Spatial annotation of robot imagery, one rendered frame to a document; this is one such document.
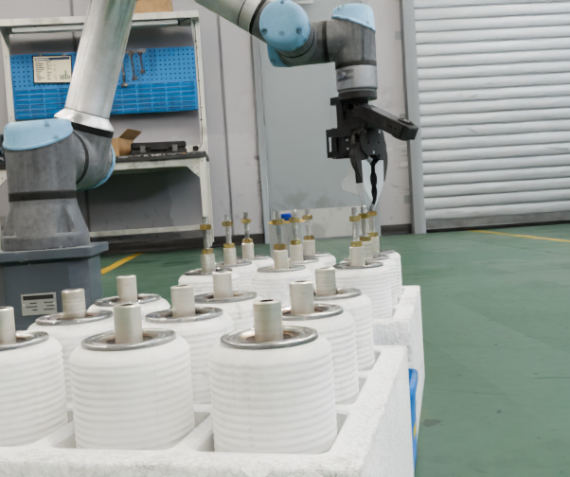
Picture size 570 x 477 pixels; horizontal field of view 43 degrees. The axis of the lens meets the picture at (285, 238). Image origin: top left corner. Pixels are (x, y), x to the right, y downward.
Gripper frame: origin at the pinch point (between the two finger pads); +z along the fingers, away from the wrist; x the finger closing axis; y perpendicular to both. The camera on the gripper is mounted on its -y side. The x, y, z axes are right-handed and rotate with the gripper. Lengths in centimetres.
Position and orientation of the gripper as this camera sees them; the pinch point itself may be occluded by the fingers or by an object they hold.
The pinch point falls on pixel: (372, 203)
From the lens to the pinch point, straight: 131.9
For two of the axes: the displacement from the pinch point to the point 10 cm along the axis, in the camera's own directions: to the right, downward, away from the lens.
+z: 0.6, 10.0, 0.5
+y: -7.1, 0.1, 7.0
